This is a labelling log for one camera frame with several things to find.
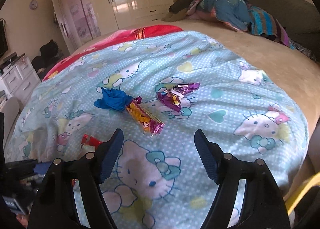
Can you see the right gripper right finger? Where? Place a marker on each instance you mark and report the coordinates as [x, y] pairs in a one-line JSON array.
[[263, 205]]

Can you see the dark brown garment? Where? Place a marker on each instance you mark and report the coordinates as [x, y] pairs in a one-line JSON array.
[[177, 11]]

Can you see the small red white wrapper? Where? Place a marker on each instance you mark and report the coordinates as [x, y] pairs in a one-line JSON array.
[[89, 143]]

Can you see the red pink blanket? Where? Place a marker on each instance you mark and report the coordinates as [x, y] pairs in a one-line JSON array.
[[120, 36]]

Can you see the blue floral folded duvet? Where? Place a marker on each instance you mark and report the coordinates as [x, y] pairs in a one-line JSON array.
[[232, 13]]

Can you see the purple candy wrapper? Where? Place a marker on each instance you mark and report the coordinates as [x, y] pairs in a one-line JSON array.
[[173, 95]]

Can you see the pink cartoon door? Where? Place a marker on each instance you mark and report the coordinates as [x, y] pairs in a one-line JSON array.
[[84, 20]]

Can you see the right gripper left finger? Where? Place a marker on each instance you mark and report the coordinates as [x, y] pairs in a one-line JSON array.
[[54, 205]]

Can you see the blue wrapper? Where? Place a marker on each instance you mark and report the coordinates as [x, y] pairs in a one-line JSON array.
[[113, 99]]

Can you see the round wall clock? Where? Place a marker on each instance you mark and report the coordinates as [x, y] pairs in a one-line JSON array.
[[33, 5]]

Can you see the yellow rimmed trash bin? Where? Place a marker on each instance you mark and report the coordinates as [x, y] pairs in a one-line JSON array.
[[301, 191]]

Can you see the grey upholstered headboard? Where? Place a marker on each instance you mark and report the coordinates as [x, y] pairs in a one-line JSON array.
[[299, 18]]

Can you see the orange snack wrapper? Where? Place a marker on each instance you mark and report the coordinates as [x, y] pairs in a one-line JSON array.
[[147, 120]]

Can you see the light blue cartoon quilt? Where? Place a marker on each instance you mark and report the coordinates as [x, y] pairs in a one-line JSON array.
[[158, 181]]

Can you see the striped colourful blanket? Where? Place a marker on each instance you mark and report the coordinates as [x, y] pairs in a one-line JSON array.
[[265, 25]]

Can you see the white drawer cabinet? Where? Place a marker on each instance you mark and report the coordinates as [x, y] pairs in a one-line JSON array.
[[19, 80]]

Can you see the dark clothes on cabinet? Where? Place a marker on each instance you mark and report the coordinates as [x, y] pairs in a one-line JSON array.
[[50, 55]]

